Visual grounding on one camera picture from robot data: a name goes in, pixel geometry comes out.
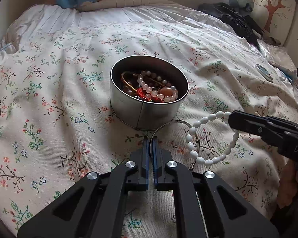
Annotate white bead bracelet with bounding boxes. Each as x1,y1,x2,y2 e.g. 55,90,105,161
185,111,240,167

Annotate thin silver bangle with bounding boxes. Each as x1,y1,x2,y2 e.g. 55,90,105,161
148,120,203,171

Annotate pink bead bracelet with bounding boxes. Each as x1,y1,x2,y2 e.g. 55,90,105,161
136,70,179,103

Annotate right hand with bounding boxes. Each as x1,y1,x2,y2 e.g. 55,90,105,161
277,160,298,209

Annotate round blue tin lid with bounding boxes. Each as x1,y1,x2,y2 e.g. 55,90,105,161
255,64,273,82

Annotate floral bed quilt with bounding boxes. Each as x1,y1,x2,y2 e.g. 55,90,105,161
0,20,298,234

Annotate black clothing pile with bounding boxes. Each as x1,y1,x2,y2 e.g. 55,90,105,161
198,2,281,53

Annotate round silver metal tin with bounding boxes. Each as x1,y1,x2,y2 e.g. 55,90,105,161
110,55,189,130

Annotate tree print curtain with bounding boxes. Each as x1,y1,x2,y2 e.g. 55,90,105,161
229,0,296,45

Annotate white striped bed sheet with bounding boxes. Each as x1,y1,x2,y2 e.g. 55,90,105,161
0,4,234,53

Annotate beige checked blanket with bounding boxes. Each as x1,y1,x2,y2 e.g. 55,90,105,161
76,0,177,12

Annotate red cord bracelet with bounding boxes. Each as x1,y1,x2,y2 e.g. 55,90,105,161
136,86,165,103

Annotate brown bead bracelet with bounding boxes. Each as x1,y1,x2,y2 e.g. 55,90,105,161
120,71,145,96

